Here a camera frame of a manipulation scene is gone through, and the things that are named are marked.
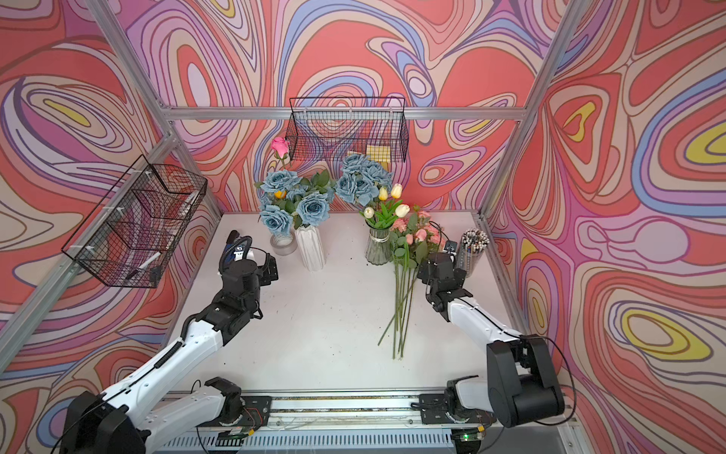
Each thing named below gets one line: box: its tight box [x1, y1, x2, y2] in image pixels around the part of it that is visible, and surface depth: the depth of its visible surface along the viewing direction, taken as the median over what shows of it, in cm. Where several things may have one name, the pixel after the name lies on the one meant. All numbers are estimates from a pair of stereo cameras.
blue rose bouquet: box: [254, 153, 394, 238], surface depth 76 cm
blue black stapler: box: [218, 229, 242, 274], surface depth 106 cm
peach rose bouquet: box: [359, 183, 411, 230], surface depth 88 cm
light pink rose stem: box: [392, 227, 407, 359], surface depth 97 cm
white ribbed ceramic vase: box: [294, 225, 326, 273], surface depth 93 cm
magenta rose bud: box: [270, 136, 291, 169], surface depth 76 cm
